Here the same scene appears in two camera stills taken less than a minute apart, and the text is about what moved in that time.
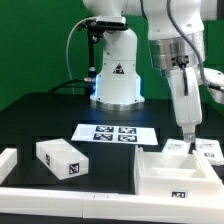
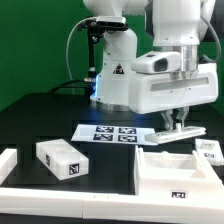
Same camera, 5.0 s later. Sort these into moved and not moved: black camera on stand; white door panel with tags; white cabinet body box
Moved: white door panel with tags
Not moved: white cabinet body box; black camera on stand
